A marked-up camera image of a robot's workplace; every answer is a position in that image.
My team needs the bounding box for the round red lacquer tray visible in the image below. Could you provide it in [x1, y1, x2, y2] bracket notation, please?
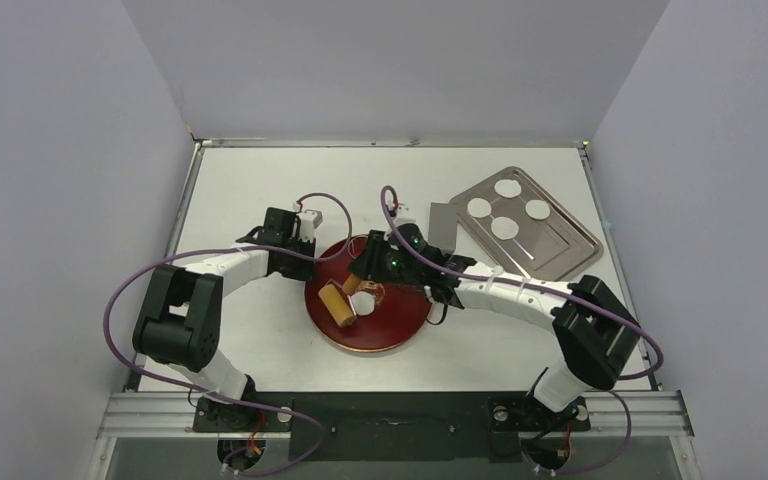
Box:
[304, 235, 432, 353]

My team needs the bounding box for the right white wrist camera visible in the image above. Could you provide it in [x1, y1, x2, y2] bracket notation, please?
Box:
[388, 203, 417, 227]

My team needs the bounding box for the white dough piece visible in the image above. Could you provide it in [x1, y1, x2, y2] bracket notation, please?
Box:
[350, 291, 376, 317]

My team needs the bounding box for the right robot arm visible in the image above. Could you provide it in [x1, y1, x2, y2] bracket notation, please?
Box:
[348, 224, 640, 427]

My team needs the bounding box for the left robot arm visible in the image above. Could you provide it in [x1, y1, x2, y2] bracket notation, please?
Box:
[132, 207, 322, 430]

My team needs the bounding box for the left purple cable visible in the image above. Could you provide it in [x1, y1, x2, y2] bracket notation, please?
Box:
[103, 192, 355, 479]

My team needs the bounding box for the wooden dough roller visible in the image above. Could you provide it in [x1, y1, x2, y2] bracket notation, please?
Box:
[318, 274, 384, 328]

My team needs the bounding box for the white dumpling wrapper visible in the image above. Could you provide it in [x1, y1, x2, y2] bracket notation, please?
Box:
[490, 217, 519, 241]
[467, 198, 492, 219]
[494, 179, 522, 199]
[524, 199, 552, 221]

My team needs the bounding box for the aluminium frame rail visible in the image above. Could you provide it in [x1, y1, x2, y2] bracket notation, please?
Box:
[97, 392, 695, 441]

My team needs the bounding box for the rectangular steel tray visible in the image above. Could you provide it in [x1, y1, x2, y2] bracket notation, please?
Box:
[449, 166, 603, 281]

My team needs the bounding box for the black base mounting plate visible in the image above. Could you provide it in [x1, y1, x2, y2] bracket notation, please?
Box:
[192, 391, 591, 468]

